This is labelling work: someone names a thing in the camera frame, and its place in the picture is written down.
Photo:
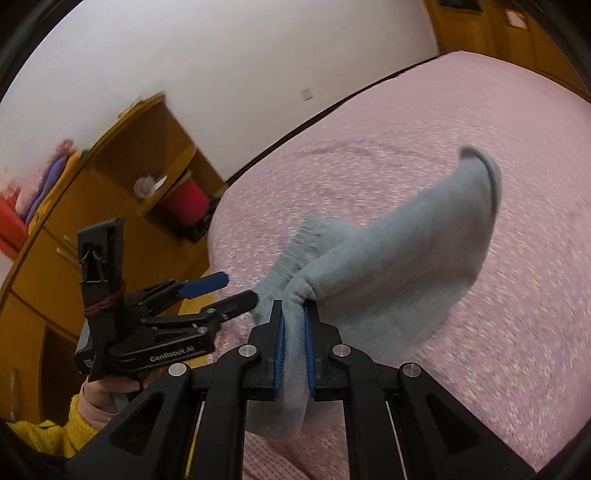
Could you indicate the red cylindrical cup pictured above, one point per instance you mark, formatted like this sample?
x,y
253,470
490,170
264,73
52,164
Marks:
x,y
187,203

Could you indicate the pink fluffy toy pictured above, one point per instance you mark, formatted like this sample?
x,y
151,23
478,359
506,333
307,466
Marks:
x,y
67,148

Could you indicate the red cloth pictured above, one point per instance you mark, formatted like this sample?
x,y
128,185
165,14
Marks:
x,y
11,226

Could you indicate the person's left hand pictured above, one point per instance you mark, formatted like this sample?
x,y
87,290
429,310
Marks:
x,y
122,385

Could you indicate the grey knitted garment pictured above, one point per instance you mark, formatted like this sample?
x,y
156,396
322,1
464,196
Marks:
x,y
392,277

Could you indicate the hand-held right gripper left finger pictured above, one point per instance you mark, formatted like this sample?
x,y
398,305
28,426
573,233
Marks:
x,y
277,355

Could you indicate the purple cloth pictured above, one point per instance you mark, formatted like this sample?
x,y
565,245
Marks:
x,y
44,189

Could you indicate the pink floral bed sheet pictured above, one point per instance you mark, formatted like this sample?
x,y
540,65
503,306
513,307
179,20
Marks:
x,y
369,152

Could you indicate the white wall socket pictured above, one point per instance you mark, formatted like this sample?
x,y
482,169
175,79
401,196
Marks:
x,y
306,93

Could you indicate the wooden wardrobe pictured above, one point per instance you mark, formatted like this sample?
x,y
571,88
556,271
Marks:
x,y
485,32

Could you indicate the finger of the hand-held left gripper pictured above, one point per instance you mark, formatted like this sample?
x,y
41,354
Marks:
x,y
235,304
207,282

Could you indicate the person's left forearm yellow sleeve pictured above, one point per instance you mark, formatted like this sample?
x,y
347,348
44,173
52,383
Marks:
x,y
55,434

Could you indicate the black device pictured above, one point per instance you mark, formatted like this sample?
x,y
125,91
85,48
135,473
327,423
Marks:
x,y
203,226

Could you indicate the white crumpled plastic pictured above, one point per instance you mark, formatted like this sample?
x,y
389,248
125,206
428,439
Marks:
x,y
147,186

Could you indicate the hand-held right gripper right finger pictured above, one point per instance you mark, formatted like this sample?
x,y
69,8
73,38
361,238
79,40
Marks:
x,y
310,360

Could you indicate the wooden shelf cabinet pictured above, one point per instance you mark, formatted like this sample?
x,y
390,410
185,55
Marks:
x,y
92,198

